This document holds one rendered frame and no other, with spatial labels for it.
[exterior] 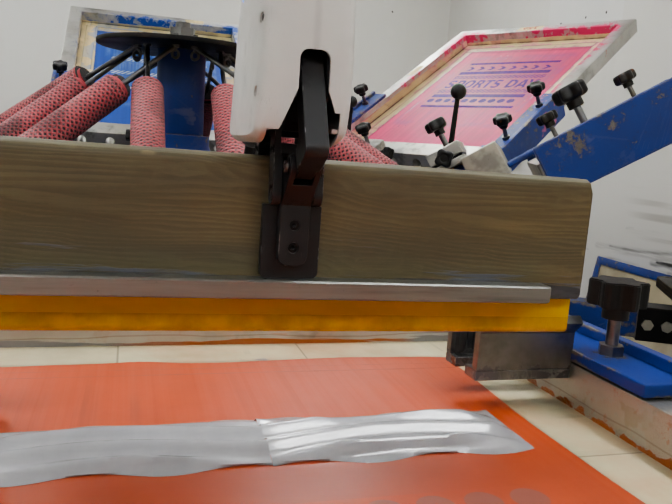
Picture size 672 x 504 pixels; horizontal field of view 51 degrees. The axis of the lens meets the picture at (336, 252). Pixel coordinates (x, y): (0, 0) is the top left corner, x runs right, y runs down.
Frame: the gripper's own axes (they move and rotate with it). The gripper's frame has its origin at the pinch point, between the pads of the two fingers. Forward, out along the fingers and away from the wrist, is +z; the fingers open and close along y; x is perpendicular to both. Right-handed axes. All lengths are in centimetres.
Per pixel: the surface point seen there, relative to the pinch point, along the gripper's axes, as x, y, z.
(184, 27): 0, -94, -25
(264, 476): -0.4, 1.0, 14.0
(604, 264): 195, -224, 37
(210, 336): -0.7, -25.8, 13.1
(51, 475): -12.1, -0.5, 13.9
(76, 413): -11.4, -9.9, 14.1
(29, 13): -68, -423, -71
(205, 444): -3.5, -2.2, 13.3
